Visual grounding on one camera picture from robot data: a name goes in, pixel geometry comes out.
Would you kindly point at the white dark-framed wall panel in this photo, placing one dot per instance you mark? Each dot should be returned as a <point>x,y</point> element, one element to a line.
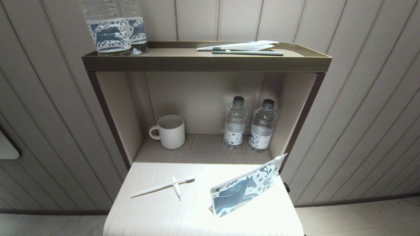
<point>8,147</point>

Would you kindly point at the beige open shelf cabinet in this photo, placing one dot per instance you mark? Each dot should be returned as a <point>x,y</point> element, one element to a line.
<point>203,98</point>

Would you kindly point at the white horse-print zip pouch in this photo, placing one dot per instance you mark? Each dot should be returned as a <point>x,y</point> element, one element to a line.
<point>236,193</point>

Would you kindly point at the small white toothpaste tube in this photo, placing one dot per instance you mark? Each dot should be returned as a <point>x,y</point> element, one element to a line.
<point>177,190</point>

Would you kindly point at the small black knob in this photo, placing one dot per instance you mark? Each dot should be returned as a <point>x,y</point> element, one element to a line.
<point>286,187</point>

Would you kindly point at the grey-green toothbrush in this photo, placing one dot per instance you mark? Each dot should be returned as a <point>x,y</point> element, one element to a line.
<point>256,52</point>

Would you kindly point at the white wrapped toothbrush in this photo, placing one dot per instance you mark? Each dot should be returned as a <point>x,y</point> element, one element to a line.
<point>154,189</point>

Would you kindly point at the large bottle horse print label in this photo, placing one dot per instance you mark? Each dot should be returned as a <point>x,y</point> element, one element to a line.
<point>138,29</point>
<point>108,32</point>

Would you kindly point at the brass coloured tray shelf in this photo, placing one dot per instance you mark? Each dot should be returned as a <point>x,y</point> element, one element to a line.
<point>197,63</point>

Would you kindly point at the white ribbed ceramic mug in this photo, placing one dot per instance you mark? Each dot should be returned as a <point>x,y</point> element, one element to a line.
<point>172,134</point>

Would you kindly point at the small clear water bottle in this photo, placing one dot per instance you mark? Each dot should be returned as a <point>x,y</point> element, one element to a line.
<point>262,127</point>
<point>235,124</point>

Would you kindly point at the white paper wrapper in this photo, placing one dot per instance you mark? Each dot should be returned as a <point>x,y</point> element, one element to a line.
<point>249,45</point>

